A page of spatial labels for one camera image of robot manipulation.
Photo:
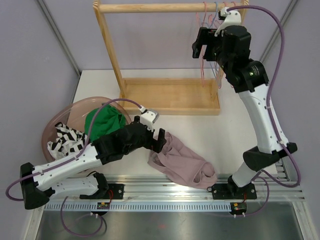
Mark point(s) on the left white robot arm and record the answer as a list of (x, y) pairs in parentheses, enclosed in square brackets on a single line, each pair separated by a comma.
[(41, 183)]

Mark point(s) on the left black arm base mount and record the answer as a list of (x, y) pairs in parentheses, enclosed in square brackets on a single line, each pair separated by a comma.
[(115, 190)]

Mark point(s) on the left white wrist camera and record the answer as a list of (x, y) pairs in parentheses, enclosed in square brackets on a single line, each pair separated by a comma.
[(148, 117)]

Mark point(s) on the translucent pink plastic basin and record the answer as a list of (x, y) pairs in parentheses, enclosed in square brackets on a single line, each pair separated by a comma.
[(78, 116)]

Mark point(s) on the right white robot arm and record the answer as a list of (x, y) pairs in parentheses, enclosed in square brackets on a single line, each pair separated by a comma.
[(251, 83)]

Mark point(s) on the wooden clothes rack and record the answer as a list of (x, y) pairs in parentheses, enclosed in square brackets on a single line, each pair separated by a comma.
[(167, 95)]

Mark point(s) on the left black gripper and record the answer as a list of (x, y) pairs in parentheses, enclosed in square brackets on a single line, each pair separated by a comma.
[(154, 145)]

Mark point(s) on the black white striped tank top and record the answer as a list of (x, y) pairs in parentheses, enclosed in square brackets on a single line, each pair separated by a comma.
[(69, 141)]

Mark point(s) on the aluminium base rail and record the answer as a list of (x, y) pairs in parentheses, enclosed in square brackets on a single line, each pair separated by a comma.
[(151, 194)]

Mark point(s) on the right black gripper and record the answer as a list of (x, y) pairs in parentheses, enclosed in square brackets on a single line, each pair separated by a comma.
[(206, 37)]

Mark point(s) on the mauve pink tank top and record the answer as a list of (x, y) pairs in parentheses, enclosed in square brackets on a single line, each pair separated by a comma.
[(182, 165)]

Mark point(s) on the green tank top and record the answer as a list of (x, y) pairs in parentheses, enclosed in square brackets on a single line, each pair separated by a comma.
[(107, 121)]

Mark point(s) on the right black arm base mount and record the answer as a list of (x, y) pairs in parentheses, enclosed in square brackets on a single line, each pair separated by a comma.
[(225, 192)]

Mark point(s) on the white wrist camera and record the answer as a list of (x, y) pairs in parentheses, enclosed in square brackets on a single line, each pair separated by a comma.
[(148, 117), (231, 18)]

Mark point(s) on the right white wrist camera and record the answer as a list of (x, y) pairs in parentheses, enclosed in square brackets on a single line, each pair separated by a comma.
[(231, 18)]

